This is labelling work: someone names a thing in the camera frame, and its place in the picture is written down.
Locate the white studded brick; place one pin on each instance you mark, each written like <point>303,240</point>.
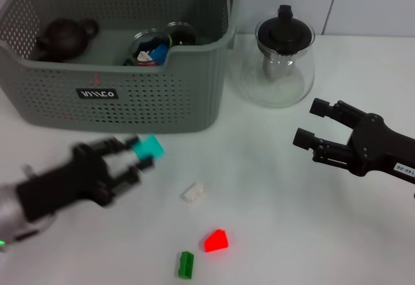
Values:
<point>193,192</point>
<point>144,56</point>

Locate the bright red sloped brick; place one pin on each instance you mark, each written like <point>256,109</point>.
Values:
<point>216,240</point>

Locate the grey perforated storage bin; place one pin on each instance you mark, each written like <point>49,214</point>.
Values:
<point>146,109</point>

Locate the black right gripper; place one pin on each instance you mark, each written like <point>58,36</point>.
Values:
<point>379,147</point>

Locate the glass teacup black sleeve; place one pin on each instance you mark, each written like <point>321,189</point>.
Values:
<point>139,41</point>
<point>184,33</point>
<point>128,62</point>

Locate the green thick brick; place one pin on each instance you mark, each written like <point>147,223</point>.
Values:
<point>185,264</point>

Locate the glass teapot black lid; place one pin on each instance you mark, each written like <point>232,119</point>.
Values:
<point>285,32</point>

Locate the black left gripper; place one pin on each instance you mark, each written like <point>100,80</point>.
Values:
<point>65,187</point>

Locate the teal square plate brick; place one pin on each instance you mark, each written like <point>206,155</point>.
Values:
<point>147,147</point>

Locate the dark clay teapot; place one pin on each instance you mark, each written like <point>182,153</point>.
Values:
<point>65,38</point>

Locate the blue square plate brick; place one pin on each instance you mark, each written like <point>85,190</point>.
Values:
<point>159,53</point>

